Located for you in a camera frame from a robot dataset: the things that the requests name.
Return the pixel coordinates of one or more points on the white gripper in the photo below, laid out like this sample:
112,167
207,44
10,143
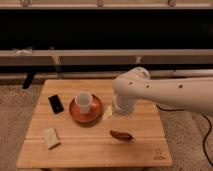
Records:
120,106

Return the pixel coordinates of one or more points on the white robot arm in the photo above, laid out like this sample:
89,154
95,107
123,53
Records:
191,94

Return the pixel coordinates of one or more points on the orange round plate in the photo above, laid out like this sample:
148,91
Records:
94,114

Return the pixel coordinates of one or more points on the brown dried chili pepper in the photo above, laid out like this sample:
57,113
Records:
121,135

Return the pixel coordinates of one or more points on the white ceramic cup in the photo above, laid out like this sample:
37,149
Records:
84,101

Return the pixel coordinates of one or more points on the wooden table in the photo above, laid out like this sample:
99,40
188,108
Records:
84,147

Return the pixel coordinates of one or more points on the black smartphone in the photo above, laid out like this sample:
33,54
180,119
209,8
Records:
56,104

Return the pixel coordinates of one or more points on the long metal rail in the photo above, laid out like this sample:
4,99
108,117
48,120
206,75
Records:
104,57

